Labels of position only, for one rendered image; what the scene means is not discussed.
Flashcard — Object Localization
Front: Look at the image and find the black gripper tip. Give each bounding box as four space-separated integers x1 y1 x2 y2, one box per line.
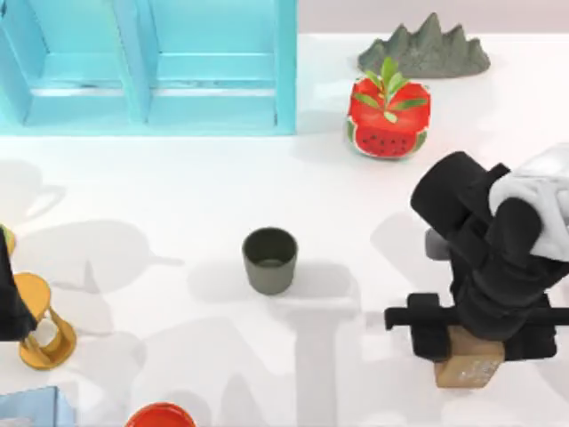
0 230 37 343

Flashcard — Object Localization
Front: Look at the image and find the orange hourglass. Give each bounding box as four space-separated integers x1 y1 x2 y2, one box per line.
12 271 78 371

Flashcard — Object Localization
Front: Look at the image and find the wooden block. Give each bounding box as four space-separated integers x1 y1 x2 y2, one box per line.
434 326 507 390

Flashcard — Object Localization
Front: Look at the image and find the green and yellow object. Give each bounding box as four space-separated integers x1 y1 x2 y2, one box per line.
0 223 17 255

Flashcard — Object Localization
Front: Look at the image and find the dark green cup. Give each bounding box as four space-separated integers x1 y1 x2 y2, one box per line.
242 227 299 296

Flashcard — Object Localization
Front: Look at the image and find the pale grey rounded box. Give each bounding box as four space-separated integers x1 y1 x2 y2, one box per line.
423 228 453 262

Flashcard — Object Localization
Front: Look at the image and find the light blue rack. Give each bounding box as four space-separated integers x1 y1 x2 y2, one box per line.
0 0 298 137

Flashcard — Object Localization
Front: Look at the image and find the watermelon plant pot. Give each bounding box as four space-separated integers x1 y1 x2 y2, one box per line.
346 56 432 159

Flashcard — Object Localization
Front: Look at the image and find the red bowl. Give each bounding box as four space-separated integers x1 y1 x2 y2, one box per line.
124 401 198 427

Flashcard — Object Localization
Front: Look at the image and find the grey mountain ornament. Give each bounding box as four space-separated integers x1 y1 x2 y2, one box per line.
357 12 492 79

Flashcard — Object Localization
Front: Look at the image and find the light blue box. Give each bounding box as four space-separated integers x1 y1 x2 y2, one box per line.
0 385 75 427

